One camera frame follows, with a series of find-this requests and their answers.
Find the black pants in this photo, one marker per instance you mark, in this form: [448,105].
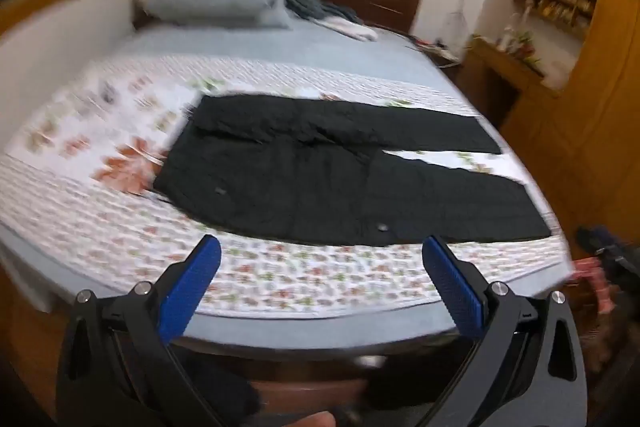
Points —
[310,177]

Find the grey-blue crumpled clothing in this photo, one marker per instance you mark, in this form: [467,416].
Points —
[312,4]

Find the bed with light blue sheet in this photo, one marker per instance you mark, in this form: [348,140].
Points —
[320,52]

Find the white floral quilt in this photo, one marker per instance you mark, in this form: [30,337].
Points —
[100,217]

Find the light wooden wall cabinet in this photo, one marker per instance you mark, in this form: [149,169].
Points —
[575,122]

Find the white cloth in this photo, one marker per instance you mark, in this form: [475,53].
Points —
[350,28]

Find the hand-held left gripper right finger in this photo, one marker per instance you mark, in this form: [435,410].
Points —
[455,287]

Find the red checked cloth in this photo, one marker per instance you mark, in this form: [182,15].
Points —
[592,277]

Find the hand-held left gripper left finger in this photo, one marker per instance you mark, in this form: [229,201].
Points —
[192,287]

